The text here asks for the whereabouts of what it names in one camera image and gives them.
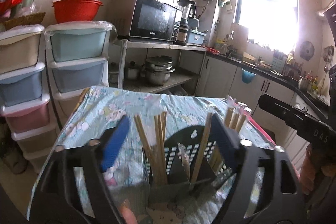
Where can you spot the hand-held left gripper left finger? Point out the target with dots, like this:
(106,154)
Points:
(115,145)

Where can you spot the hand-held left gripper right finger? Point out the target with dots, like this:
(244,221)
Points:
(223,140)

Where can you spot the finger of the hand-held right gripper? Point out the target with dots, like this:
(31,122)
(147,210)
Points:
(275,107)

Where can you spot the bunch of wooden chopsticks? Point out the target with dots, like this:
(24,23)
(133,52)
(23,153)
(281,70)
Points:
(155,145)

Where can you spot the dark green utensil basket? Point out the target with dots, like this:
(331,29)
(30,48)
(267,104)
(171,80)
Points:
(181,142)

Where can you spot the hanging kitchen utensils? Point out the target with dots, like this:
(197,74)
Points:
(328,53)

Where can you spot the person's right hand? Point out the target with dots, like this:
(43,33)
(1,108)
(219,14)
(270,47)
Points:
(311,169)

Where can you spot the black kitchen countertop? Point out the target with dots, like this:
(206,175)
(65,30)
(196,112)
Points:
(311,96)

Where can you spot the small steel countertop pot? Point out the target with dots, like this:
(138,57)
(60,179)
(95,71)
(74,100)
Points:
(303,83)

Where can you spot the light blue printed blanket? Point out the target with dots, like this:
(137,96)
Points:
(105,108)

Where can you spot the blue hanging bin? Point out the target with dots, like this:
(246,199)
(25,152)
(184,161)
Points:
(248,76)

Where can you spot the group of condiment bottles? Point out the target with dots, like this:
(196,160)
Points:
(316,82)

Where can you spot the white kitchen cabinets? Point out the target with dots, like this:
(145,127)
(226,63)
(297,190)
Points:
(228,77)

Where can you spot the yellow tray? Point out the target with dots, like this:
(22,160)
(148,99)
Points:
(249,56)

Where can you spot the small lidded cooking pot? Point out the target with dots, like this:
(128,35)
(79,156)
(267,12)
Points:
(113,73)
(132,70)

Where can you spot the wooden cutting board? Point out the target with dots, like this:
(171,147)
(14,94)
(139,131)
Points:
(240,33)

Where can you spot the large stainless steel pot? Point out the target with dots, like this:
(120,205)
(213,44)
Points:
(158,73)

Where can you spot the dark range hood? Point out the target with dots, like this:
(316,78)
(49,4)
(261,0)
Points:
(332,27)

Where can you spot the dark slipper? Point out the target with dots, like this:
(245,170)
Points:
(15,161)

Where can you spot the kitchen window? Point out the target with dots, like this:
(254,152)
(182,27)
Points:
(262,3)

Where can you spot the light blue lidded box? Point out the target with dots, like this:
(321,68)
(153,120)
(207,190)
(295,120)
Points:
(195,37)

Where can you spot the stainless steel shelf rack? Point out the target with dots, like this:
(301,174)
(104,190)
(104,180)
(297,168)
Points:
(162,45)

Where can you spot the light blue small appliance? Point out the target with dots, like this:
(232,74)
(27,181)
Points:
(195,22)

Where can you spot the black blender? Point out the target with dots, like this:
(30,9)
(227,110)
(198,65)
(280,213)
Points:
(186,11)

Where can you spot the black microwave oven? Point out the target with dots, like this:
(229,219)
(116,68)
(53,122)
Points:
(155,19)

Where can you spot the red plastic basin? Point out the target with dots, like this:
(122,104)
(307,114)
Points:
(76,12)

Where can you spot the brown wicker basket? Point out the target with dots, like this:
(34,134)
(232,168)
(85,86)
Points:
(25,20)

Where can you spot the silver exhaust duct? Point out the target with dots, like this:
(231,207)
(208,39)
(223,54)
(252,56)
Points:
(325,10)

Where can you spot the green wall-mounted holder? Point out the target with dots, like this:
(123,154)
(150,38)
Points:
(222,1)

